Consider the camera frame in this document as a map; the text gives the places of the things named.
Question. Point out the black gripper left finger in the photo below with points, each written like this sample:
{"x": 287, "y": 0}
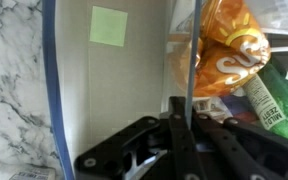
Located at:
{"x": 168, "y": 139}

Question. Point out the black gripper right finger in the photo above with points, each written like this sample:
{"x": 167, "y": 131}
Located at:
{"x": 242, "y": 150}

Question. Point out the dark blue cardboard box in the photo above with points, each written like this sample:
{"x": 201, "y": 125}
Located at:
{"x": 95, "y": 89}

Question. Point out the green squeeze bottle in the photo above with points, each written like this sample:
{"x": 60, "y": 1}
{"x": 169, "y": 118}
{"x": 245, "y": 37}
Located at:
{"x": 267, "y": 92}

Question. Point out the orange chips bag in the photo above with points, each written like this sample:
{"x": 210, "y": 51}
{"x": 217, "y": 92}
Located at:
{"x": 227, "y": 50}

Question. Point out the green sticky note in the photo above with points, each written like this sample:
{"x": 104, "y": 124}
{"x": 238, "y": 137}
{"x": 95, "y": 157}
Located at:
{"x": 108, "y": 26}

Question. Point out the round white marble table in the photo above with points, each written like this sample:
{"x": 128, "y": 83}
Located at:
{"x": 26, "y": 136}

